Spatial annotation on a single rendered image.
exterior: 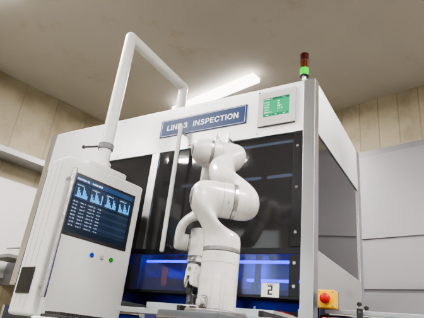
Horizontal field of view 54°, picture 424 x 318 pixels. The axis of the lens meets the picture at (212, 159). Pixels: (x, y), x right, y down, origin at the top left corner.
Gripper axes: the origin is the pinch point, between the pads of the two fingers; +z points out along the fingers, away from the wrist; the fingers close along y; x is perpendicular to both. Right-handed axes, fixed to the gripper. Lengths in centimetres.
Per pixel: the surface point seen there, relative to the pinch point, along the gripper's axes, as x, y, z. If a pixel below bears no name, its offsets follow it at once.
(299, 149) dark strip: -40, 18, -76
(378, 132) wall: -42, 239, -201
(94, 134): 111, 18, -110
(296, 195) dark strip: -39, 19, -52
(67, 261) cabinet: 56, -24, -11
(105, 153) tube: 60, -14, -73
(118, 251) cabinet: 52, 4, -23
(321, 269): -48, 30, -20
